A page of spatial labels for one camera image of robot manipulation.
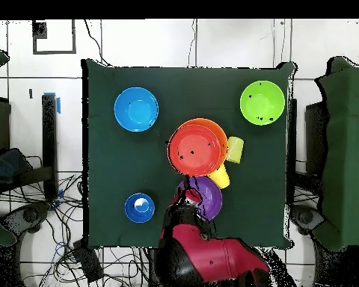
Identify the red plastic bowl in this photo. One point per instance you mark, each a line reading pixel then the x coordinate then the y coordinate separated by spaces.
pixel 194 149

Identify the large orange plastic bowl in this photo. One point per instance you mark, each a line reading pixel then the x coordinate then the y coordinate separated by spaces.
pixel 220 128

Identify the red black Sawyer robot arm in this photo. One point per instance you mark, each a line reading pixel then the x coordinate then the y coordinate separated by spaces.
pixel 215 260

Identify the purple plastic bowl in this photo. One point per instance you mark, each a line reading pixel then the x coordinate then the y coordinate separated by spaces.
pixel 211 194

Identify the yellow plastic cup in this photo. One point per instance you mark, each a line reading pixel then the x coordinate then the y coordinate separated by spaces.
pixel 221 178

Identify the pale yellow ribbed cup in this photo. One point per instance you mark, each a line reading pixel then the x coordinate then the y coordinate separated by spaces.
pixel 235 149

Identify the small dark blue bowl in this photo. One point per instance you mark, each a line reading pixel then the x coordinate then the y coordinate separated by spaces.
pixel 131 212

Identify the dark green table cloth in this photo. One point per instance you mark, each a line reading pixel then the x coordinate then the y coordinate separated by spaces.
pixel 122 164

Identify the light blue plastic bowl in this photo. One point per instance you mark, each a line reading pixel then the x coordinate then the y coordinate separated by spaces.
pixel 136 109

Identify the green plastic bowl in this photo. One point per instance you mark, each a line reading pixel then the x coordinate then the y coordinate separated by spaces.
pixel 262 103

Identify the black power box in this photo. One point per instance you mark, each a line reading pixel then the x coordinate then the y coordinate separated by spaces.
pixel 88 263

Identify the black metal stand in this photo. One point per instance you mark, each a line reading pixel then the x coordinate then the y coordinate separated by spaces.
pixel 49 143

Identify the person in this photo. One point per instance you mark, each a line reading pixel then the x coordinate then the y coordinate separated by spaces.
pixel 3 167

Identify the black square floor frame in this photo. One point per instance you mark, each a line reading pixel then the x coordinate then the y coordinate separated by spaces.
pixel 34 44

